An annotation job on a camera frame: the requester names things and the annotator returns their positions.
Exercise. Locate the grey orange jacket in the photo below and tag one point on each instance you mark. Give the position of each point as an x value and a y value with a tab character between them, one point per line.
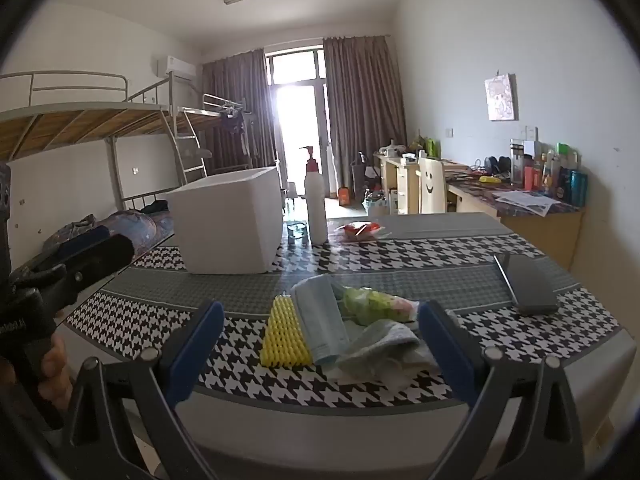
77	230

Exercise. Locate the red snack packet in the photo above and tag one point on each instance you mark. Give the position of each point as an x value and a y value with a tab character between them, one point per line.
357	231

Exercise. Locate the glass balcony door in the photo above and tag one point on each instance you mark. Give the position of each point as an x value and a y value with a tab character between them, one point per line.
300	120

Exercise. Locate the orange bottle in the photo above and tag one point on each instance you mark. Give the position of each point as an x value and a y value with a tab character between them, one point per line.
343	196

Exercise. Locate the wooden desk with patterned top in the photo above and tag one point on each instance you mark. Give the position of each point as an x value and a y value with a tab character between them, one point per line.
545	235

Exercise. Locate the pink wall picture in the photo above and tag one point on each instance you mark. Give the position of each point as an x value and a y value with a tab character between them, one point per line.
501	97

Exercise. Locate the metal bunk bed with ladder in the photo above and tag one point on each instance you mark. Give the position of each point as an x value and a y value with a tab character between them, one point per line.
75	115

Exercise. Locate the black headphones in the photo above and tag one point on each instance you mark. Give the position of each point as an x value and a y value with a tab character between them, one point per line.
497	164

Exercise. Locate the grey-green cloth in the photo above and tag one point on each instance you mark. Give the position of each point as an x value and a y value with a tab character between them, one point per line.
385	345

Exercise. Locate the white bottle with red pump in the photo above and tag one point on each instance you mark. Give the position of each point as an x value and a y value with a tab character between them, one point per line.
316	210

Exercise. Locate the printed papers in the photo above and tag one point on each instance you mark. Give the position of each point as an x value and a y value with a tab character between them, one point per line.
530	202

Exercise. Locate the white air conditioner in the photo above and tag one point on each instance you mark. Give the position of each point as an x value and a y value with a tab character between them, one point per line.
175	66

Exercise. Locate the light blue towel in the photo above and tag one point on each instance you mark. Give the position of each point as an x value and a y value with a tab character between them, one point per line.
320	320

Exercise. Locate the person's left hand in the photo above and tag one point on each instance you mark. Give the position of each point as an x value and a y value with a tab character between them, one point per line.
55	370

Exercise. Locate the brown curtain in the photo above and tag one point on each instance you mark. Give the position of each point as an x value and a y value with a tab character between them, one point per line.
225	80
360	110

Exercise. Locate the wooden desk with drawers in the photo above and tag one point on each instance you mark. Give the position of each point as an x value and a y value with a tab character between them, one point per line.
395	180

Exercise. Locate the white wall socket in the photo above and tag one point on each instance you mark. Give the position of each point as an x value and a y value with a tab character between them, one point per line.
531	132

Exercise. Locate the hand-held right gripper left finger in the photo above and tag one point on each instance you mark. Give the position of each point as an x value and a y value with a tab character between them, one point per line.
197	345

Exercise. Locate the houndstooth tablecloth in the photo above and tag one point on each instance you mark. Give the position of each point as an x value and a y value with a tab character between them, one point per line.
350	265

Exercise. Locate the black bag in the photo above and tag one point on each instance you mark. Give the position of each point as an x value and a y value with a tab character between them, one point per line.
362	175

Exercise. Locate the blue liquid spray bottle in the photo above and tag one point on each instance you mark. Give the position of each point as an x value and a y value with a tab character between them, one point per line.
296	231

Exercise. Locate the wooden chair with smiley face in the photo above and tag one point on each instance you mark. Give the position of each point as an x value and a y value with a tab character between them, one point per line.
430	185

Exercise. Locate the blue patterned quilt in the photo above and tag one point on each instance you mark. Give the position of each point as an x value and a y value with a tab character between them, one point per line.
140	225

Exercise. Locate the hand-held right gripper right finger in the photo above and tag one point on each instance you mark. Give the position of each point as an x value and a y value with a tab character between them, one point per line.
445	350

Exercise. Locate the yellow foam net sleeve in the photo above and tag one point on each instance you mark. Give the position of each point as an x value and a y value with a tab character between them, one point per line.
285	335

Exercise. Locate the dark rectangular case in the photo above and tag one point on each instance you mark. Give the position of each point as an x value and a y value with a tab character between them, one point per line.
530	285

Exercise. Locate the yellow object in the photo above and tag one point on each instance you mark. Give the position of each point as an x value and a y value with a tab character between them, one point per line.
490	179

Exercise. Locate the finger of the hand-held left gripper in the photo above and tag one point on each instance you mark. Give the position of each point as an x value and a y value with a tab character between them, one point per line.
110	255
90	240

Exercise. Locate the white trash bin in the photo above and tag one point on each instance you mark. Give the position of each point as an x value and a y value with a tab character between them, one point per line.
375	206

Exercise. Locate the dark hanging clothes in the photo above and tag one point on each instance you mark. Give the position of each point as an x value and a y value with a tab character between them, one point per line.
232	122

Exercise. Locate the white tissue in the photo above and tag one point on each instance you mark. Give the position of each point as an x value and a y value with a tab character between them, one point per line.
397	379

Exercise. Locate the white foam box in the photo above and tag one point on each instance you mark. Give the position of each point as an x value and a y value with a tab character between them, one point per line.
225	225

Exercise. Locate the row of bottles and boxes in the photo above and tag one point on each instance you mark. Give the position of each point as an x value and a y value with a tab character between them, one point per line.
565	185

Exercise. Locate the green wet wipes packet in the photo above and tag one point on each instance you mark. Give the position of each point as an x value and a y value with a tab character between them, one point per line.
370	305

